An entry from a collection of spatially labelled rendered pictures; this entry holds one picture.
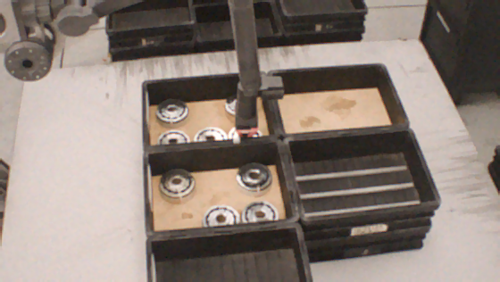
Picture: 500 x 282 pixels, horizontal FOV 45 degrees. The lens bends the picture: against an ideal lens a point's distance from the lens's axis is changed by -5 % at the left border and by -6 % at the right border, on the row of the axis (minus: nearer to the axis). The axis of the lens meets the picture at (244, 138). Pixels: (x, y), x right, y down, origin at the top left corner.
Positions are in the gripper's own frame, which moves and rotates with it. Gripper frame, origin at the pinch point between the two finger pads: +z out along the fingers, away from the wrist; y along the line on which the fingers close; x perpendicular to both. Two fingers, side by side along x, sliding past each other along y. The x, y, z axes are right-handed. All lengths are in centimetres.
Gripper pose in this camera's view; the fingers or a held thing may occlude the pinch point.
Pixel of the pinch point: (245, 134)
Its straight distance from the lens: 192.3
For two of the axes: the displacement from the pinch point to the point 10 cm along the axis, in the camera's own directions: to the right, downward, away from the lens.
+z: -0.4, 6.9, 7.2
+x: -10.0, 0.0, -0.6
